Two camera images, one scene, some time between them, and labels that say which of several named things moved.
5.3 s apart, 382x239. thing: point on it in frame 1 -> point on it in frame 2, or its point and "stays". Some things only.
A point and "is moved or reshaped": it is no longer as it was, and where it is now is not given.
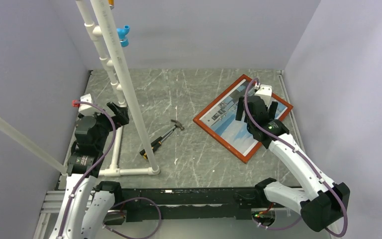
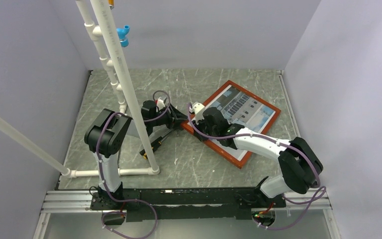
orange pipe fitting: (111, 4) stays
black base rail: (184, 204) stays
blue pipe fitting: (122, 32) stays
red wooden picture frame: (219, 119) is moved or reshaped
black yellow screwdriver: (154, 145) stays
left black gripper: (121, 118) -> (175, 118)
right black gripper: (240, 109) -> (200, 136)
